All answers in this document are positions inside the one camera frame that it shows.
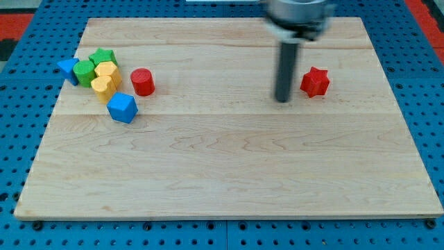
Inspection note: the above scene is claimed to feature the green star block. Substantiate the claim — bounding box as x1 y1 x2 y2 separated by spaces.
88 48 118 66

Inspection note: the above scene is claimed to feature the blue triangle block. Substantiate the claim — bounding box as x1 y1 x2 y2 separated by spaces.
57 58 79 86

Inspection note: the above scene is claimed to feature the red cylinder block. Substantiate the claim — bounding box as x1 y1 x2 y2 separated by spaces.
130 68 155 97

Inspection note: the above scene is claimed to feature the yellow hexagon block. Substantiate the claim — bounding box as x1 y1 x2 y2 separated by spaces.
94 61 122 88

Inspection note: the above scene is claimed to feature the red star block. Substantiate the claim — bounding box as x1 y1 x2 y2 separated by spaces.
300 67 330 98

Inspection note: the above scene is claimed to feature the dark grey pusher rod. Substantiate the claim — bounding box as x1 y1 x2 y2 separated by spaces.
274 42 300 103

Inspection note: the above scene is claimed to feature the blue cube block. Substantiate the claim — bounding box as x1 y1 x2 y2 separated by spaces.
106 92 138 124

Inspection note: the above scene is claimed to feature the light wooden board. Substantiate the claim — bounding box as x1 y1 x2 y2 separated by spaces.
15 17 443 221

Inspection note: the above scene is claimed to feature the green cylinder block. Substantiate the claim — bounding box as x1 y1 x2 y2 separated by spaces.
73 60 96 88

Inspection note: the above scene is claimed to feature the silver round end effector mount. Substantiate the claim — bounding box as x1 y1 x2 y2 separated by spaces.
264 0 336 43

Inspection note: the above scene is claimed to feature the yellow heart block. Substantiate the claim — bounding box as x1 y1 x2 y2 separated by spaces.
91 76 117 104

